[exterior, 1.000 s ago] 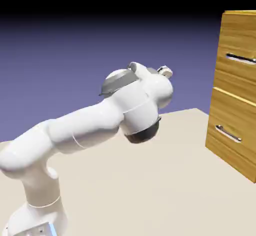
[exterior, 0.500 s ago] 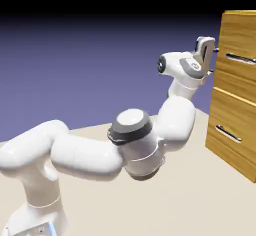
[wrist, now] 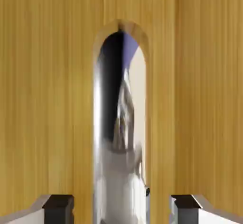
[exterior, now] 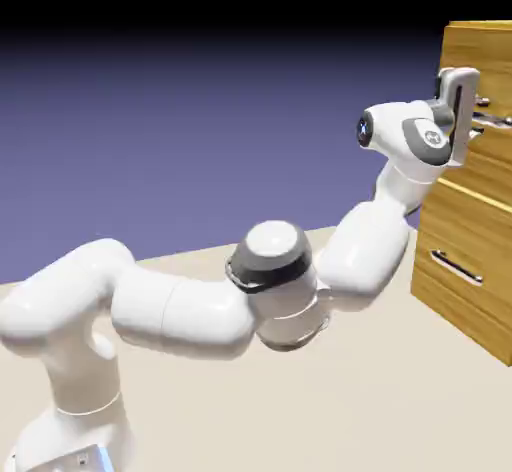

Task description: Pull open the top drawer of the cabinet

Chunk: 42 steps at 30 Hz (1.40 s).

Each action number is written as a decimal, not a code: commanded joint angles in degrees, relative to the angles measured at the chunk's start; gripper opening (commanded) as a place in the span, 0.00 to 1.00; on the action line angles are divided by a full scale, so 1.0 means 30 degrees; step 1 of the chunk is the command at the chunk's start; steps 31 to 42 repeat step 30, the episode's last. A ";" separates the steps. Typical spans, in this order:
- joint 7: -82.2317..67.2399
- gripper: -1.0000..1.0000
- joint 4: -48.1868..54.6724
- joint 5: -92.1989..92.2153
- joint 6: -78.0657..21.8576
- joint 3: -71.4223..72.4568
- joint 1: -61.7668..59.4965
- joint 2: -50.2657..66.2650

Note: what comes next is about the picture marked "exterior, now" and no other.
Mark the light wood cabinet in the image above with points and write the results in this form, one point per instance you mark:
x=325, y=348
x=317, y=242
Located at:
x=460, y=312

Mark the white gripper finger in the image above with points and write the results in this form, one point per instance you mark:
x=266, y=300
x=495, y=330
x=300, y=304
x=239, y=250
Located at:
x=476, y=132
x=482, y=100

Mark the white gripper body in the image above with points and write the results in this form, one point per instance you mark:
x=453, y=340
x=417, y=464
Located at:
x=468, y=96

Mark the wood drawer front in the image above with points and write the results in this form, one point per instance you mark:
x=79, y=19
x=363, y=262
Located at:
x=480, y=232
x=494, y=60

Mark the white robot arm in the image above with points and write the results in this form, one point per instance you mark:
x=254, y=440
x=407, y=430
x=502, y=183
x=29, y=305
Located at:
x=200, y=312

